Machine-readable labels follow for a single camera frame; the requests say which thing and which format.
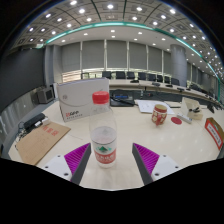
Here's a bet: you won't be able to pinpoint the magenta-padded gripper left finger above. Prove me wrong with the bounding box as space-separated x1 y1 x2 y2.
42 142 92 186

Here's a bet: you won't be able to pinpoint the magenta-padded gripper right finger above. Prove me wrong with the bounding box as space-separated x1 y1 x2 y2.
131 143 184 186

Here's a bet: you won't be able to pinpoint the clear red-capped water bottle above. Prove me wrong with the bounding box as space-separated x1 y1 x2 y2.
88 90 118 169

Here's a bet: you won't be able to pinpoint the brown kraft paper envelope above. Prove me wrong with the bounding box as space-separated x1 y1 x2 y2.
15 121 72 166

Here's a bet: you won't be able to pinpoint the red and cream mug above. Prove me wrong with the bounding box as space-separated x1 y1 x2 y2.
151 103 168 126

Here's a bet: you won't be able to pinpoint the flat round red coaster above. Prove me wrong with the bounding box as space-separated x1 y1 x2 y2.
170 116 183 126

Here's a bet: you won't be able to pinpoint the white paper sheets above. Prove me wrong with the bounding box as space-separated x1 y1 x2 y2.
134 99 176 116

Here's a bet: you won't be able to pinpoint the white power strip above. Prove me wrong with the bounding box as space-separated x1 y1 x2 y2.
176 111 194 125

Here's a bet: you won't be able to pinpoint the black flat device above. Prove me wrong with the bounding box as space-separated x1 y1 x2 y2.
22 112 46 131

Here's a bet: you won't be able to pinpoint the large white cardboard box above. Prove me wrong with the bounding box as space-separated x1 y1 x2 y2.
55 77 111 123

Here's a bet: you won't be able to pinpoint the black pouch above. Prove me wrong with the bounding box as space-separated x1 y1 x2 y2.
109 90 136 108

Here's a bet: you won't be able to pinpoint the long curved conference desk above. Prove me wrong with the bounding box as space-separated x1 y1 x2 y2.
108 78 223 108

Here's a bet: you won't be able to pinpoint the small open white box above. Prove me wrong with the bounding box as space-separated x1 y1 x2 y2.
180 96 204 121

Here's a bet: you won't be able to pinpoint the grey box monitor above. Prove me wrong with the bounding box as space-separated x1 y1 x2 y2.
35 86 56 104

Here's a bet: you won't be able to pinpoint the open red-lidded cardboard box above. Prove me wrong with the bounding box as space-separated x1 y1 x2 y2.
203 117 224 151

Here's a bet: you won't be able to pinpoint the row of desk microphones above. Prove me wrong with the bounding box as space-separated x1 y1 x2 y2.
129 78 188 93

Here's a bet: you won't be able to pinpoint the row of black office chairs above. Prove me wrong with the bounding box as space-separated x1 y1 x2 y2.
101 70 181 86

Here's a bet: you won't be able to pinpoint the round ceiling lights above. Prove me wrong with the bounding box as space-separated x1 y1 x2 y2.
19 0 224 73

